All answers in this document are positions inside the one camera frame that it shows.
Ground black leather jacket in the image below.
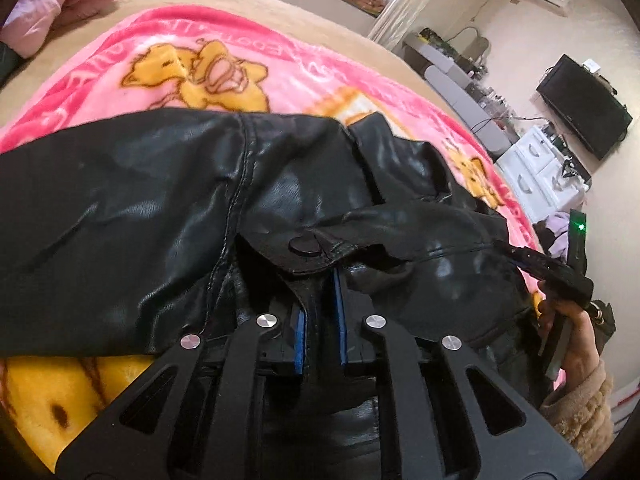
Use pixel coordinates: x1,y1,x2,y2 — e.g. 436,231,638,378
0,106,551,480

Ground person's right hand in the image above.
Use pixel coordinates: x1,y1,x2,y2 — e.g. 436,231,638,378
538,281,600,393

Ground lilac garment on chair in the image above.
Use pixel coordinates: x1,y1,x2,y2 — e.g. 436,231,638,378
544,211,570,261

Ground beige fuzzy sleeve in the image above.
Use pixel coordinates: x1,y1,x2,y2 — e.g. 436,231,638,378
539,360,614,468

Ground white drawer cabinet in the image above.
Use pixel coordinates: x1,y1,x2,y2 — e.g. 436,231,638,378
495,126,588,223

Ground grey white side desk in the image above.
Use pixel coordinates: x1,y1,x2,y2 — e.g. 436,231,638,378
401,32,516,160

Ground cream window curtain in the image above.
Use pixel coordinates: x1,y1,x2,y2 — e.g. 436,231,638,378
367,0,431,51

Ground pink cartoon fleece blanket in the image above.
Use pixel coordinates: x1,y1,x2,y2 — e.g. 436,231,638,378
0,4,566,476

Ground black wall television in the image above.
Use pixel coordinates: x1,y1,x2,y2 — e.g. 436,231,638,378
536,54,632,160

